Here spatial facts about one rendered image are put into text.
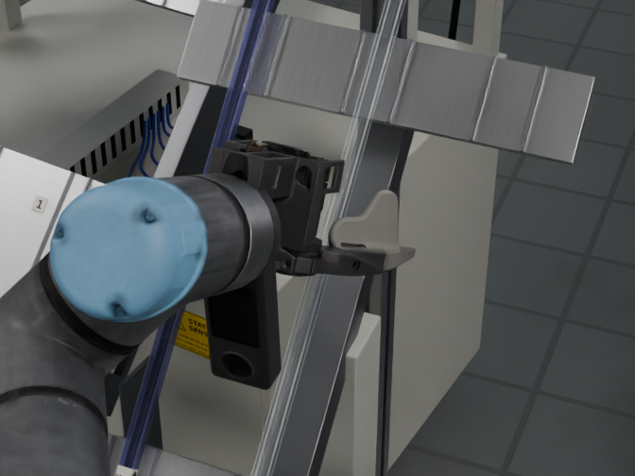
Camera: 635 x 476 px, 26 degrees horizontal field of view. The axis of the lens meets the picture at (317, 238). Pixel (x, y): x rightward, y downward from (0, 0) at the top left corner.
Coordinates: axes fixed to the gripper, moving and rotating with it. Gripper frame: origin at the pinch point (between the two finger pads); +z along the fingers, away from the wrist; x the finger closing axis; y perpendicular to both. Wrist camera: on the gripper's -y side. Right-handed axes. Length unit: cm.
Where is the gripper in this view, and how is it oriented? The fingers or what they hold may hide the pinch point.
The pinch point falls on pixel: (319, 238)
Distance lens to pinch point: 106.2
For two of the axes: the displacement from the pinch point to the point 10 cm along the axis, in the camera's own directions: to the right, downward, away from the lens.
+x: -9.2, -2.3, 3.1
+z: 3.3, -0.8, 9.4
